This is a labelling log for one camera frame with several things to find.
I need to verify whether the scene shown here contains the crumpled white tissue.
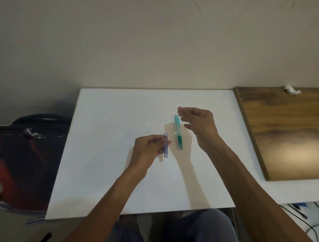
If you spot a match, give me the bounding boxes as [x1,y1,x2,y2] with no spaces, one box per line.
[284,85,302,96]

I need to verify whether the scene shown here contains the person's right forearm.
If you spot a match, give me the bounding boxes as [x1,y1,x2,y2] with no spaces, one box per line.
[203,136,313,242]

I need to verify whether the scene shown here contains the striped cloth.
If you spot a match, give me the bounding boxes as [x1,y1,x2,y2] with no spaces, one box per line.
[25,215,54,227]

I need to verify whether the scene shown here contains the blue lead case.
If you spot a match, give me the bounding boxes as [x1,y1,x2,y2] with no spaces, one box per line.
[163,133,169,159]

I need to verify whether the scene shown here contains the white tag on bag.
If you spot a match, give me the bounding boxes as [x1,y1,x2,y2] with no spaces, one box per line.
[24,127,47,139]

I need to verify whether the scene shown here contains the black cable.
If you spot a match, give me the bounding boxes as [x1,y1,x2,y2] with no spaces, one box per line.
[279,202,319,242]

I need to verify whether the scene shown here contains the person's right hand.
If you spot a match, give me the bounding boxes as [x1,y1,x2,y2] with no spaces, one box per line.
[177,106,220,153]

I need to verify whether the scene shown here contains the teal mechanical pencil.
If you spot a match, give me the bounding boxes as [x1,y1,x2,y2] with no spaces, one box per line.
[174,114,183,151]

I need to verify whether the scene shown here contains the person's left forearm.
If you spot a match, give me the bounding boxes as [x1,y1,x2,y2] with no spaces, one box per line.
[62,169,148,242]

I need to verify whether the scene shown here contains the person's legs in jeans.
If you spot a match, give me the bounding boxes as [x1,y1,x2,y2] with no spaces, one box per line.
[107,209,240,242]

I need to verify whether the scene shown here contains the black and red bag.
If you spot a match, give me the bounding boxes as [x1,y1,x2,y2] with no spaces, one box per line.
[0,114,73,216]

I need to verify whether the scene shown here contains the person's left hand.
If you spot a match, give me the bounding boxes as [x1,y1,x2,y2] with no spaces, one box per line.
[127,134,172,181]

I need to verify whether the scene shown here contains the brown wooden board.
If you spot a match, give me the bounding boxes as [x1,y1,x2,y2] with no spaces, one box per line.
[233,86,319,182]

